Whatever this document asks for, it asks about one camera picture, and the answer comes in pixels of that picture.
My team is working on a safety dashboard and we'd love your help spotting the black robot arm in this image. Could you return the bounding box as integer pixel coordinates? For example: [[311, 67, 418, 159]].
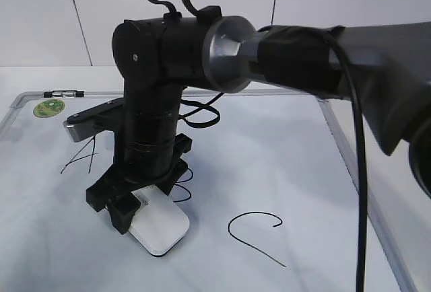
[[86, 7, 430, 233]]

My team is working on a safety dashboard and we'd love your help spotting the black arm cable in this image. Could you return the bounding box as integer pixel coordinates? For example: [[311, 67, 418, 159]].
[[139, 0, 368, 292]]

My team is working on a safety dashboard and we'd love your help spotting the white magnetic whiteboard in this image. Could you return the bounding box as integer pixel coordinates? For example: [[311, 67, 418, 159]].
[[0, 88, 431, 292]]

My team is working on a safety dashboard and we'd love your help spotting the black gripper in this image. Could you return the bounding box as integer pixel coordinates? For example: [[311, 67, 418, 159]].
[[86, 134, 192, 235]]

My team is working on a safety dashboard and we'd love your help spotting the white whiteboard eraser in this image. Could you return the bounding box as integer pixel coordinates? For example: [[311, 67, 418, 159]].
[[129, 186, 190, 256]]

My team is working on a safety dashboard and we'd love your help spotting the black silver hanging clip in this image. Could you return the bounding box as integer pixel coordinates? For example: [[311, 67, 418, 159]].
[[43, 90, 85, 98]]

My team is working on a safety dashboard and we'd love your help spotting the green round sticker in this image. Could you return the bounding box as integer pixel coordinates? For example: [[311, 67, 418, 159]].
[[33, 98, 66, 118]]

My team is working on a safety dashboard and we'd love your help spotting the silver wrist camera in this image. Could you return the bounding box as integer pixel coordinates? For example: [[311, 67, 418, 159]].
[[63, 98, 124, 143]]

